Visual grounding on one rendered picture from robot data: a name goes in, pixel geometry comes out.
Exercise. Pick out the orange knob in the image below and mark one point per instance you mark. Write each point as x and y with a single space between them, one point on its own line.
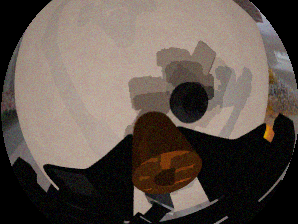
163 161

